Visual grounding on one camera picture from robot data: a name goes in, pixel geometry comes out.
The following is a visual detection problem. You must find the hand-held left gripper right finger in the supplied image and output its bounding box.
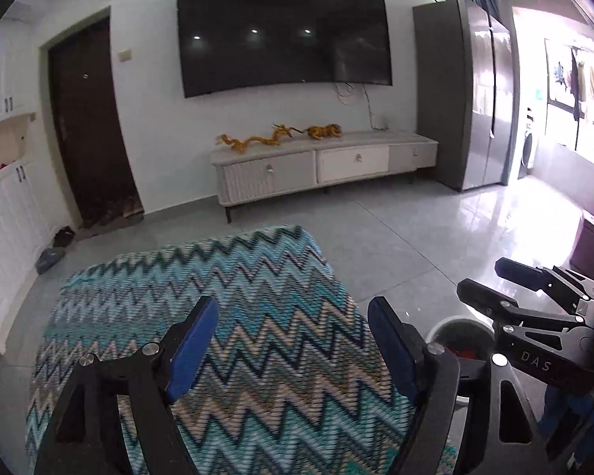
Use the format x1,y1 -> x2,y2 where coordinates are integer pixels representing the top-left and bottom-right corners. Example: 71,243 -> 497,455
367,296 -> 551,475

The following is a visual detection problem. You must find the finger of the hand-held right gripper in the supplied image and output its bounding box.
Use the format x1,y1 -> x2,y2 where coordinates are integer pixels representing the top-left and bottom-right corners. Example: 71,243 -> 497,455
456,278 -> 582,331
494,256 -> 594,315

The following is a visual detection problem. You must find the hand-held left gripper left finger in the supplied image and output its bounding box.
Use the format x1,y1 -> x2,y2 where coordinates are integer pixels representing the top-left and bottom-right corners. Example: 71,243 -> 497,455
34,295 -> 221,475

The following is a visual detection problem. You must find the white round trash bin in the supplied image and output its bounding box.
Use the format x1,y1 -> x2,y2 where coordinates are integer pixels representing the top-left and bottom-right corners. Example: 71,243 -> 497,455
426,317 -> 497,409

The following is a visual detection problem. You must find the person's right hand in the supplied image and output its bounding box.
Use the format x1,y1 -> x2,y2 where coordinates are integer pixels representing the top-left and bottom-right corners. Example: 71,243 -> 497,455
535,385 -> 594,458

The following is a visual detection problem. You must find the large purple stool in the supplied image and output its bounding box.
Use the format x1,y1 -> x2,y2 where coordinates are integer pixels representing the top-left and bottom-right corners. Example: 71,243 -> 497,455
571,209 -> 594,279

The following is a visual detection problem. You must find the zigzag patterned mat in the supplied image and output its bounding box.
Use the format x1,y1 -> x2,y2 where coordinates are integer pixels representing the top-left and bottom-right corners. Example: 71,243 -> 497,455
26,224 -> 459,475

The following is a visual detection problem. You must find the white washing machine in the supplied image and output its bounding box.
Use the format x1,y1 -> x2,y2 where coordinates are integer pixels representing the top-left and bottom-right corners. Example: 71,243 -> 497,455
519,130 -> 541,180

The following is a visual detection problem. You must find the grey slipper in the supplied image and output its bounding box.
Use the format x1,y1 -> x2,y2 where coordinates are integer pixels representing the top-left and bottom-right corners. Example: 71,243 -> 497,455
35,248 -> 67,276

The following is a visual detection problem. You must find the grey refrigerator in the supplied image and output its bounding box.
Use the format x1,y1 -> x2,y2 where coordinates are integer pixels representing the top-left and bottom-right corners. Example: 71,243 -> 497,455
412,0 -> 514,193

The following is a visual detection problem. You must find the dark hanging garment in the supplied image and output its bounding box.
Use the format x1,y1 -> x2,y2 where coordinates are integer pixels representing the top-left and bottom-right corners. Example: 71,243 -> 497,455
554,47 -> 582,120

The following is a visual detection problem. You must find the white television cabinet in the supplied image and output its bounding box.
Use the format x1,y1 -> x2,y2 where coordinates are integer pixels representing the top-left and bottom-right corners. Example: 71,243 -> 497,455
209,129 -> 439,224

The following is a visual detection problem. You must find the white lower cupboard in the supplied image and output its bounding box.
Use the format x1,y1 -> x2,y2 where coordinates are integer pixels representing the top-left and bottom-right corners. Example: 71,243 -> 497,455
0,158 -> 69,357

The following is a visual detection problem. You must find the white cupboard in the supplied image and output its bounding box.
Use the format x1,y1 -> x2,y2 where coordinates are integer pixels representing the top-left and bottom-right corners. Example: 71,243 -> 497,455
0,24 -> 41,128
0,158 -> 69,357

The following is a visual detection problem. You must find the golden dragon figurine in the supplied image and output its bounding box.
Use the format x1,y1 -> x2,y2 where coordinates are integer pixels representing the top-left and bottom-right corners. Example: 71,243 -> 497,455
215,123 -> 306,154

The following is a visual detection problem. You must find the golden tiger figurine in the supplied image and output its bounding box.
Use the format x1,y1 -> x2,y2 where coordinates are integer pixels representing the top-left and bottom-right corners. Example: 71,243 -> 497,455
304,124 -> 344,141

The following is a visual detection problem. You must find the dark brown door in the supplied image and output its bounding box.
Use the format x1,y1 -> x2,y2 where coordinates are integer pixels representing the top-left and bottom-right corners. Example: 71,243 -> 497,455
46,15 -> 145,229

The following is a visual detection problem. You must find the white upper cupboard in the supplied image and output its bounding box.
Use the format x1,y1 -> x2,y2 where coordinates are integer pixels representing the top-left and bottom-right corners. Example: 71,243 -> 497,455
0,24 -> 41,128

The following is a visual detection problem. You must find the dangling television cable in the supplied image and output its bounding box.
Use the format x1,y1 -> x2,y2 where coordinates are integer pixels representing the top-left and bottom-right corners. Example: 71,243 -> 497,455
333,81 -> 379,130

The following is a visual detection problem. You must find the black wall television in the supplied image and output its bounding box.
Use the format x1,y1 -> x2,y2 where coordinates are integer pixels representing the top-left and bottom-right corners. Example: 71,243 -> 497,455
176,0 -> 394,100

